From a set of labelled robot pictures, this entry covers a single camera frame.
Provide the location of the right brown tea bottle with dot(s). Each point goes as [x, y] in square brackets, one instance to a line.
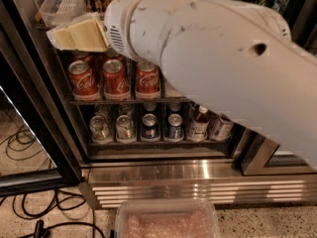
[221, 128]

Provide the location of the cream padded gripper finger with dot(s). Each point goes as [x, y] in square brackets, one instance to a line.
[61, 39]
[87, 33]

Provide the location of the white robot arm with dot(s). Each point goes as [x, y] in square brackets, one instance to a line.
[227, 55]

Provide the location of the blue pepsi can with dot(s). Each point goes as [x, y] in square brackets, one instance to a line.
[150, 128]
[174, 128]

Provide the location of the stainless steel fridge base grille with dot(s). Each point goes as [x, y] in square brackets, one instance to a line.
[109, 185]

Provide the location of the brown tea bottle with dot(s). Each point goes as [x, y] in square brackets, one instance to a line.
[221, 128]
[198, 124]

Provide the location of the front left Coca-Cola can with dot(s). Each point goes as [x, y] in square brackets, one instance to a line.
[82, 77]

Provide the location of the right blue Pepsi can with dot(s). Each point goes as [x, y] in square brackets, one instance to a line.
[174, 128]

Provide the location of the second row cola can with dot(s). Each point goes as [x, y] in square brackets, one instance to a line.
[84, 56]
[111, 54]

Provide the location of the open fridge glass door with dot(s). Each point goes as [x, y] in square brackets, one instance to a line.
[33, 155]

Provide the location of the left brown tea bottle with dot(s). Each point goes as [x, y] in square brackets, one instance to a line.
[198, 124]

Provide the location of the clear plastic bin with bubblewrap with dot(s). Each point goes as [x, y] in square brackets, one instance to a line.
[167, 218]

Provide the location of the left blue Pepsi can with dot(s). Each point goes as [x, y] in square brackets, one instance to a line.
[150, 128]

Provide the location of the front right Coca-Cola can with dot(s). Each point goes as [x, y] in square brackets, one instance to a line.
[147, 80]

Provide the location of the front middle Coca-Cola can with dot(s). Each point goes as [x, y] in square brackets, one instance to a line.
[116, 84]

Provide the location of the second row left cola can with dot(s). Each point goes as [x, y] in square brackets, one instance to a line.
[84, 56]

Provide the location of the empty white tray far left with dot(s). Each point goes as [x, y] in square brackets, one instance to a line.
[56, 12]

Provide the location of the coca-cola can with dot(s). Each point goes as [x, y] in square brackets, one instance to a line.
[82, 77]
[116, 84]
[147, 80]

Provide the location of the second row middle cola can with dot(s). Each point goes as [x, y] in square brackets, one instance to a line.
[111, 54]

